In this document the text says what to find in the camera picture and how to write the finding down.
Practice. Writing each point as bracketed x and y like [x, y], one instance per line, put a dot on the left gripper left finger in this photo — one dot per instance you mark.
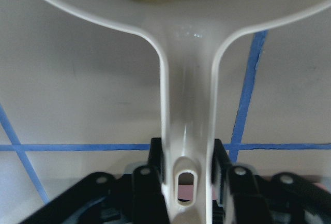
[101, 198]

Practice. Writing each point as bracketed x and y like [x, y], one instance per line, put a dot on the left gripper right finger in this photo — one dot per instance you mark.
[245, 197]

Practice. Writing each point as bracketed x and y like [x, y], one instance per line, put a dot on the beige plastic dustpan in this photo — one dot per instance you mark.
[190, 37]

